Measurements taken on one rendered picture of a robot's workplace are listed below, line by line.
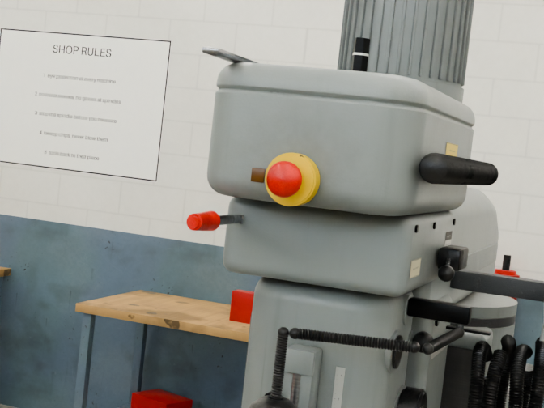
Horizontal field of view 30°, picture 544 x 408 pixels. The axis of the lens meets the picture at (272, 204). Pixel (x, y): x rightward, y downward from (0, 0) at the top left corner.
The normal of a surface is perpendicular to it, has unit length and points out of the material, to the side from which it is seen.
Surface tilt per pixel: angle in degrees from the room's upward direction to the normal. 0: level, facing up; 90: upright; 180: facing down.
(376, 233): 90
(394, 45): 90
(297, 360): 90
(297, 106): 90
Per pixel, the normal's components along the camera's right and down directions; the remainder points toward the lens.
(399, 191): 0.51, 0.10
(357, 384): 0.15, 0.07
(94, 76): -0.33, 0.01
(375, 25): -0.55, -0.02
